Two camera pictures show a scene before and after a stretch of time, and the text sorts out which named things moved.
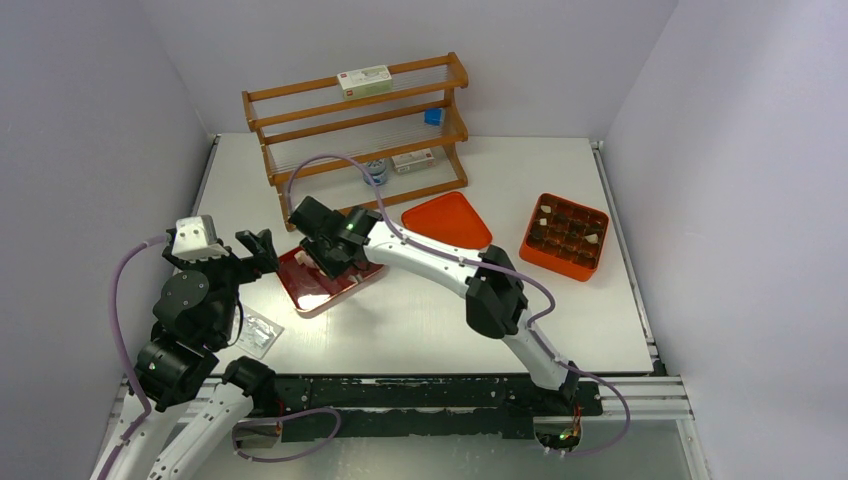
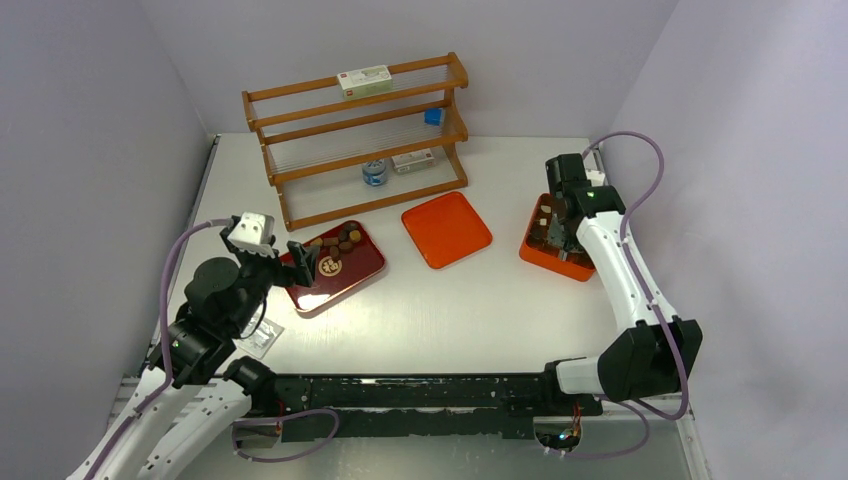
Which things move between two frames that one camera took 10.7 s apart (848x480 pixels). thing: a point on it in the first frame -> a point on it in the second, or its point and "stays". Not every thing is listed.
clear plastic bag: x=259 y=333 stays
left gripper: x=263 y=256 -> x=302 y=268
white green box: x=365 y=82 stays
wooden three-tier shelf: x=358 y=142 stays
